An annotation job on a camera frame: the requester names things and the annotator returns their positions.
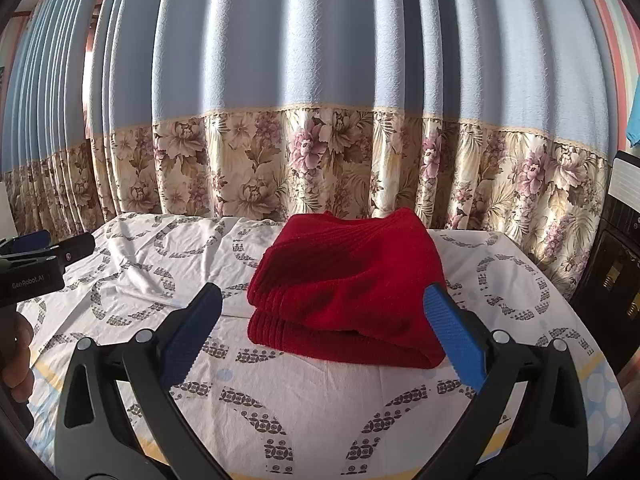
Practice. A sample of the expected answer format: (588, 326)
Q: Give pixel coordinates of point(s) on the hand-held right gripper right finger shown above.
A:
(452, 335)

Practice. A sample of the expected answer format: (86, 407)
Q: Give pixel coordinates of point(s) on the white printed bedsheet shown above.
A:
(300, 400)

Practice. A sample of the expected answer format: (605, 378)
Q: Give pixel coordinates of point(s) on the blue curtain with floral hem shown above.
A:
(45, 110)
(350, 60)

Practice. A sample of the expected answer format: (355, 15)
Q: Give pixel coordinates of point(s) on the person's left hand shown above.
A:
(20, 360)

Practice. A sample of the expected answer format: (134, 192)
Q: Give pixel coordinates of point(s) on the striped hanging cloth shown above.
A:
(617, 25)

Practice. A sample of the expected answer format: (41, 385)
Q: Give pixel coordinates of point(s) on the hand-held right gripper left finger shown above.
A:
(192, 335)

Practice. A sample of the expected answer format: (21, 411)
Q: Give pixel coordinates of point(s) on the red knit sweater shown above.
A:
(350, 280)

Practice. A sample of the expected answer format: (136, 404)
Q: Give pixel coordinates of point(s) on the dark cabinet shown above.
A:
(615, 280)

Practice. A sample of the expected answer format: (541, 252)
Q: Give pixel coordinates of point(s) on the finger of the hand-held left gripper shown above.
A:
(27, 241)
(77, 247)

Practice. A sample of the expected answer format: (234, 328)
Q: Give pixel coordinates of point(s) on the blue cloth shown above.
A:
(635, 127)

